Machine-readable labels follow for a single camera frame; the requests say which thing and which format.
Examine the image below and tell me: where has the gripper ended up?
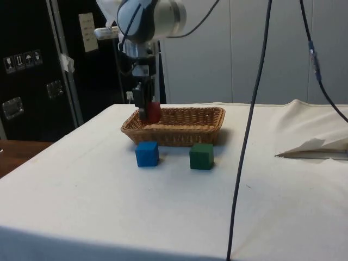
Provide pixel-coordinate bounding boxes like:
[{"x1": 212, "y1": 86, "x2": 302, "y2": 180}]
[{"x1": 119, "y1": 53, "x2": 159, "y2": 121}]

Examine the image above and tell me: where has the red block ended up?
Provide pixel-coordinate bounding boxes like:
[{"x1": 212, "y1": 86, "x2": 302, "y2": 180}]
[{"x1": 146, "y1": 101, "x2": 162, "y2": 125}]

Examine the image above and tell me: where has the wicker basket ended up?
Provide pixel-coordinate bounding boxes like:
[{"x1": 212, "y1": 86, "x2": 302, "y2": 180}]
[{"x1": 120, "y1": 106, "x2": 227, "y2": 148}]

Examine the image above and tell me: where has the pale locker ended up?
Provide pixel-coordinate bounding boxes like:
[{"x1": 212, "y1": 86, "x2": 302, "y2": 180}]
[
  {"x1": 308, "y1": 0, "x2": 348, "y2": 105},
  {"x1": 229, "y1": 0, "x2": 310, "y2": 105},
  {"x1": 158, "y1": 0, "x2": 232, "y2": 105}
]

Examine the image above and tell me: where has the blue cube block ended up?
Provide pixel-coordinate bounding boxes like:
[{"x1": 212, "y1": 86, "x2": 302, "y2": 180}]
[{"x1": 135, "y1": 141, "x2": 160, "y2": 168}]

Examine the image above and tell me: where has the green cube block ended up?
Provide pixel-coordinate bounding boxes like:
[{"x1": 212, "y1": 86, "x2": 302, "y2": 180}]
[{"x1": 189, "y1": 142, "x2": 215, "y2": 171}]

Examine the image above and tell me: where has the black cabinet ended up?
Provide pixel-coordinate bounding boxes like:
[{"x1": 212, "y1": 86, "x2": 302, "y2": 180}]
[{"x1": 0, "y1": 0, "x2": 167, "y2": 142}]

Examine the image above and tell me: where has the black cable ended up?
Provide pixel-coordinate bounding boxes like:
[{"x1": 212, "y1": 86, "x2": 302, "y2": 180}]
[
  {"x1": 226, "y1": 0, "x2": 274, "y2": 253},
  {"x1": 165, "y1": 0, "x2": 220, "y2": 39},
  {"x1": 299, "y1": 0, "x2": 348, "y2": 122}
]

